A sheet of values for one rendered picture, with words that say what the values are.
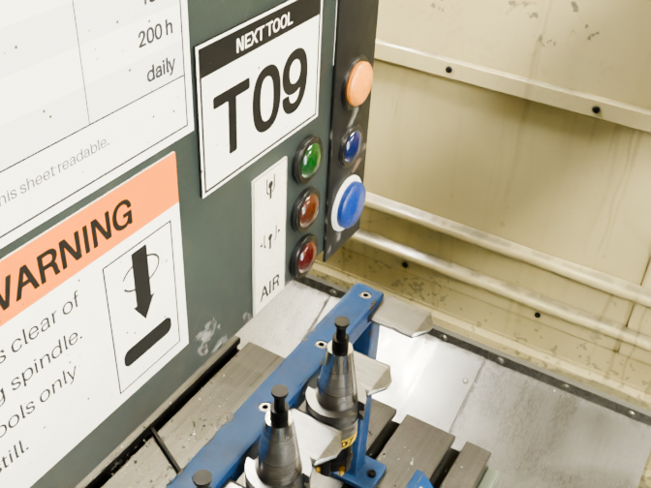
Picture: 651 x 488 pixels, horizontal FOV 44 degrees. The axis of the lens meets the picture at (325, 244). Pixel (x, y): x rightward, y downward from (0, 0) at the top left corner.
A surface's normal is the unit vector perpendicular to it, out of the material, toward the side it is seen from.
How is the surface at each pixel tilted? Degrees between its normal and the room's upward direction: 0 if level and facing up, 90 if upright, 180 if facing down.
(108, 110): 90
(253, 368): 0
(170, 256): 90
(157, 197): 90
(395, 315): 0
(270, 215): 90
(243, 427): 0
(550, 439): 24
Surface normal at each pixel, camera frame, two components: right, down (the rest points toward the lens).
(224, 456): 0.04, -0.81
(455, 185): -0.51, 0.48
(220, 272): 0.86, 0.33
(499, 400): -0.17, -0.55
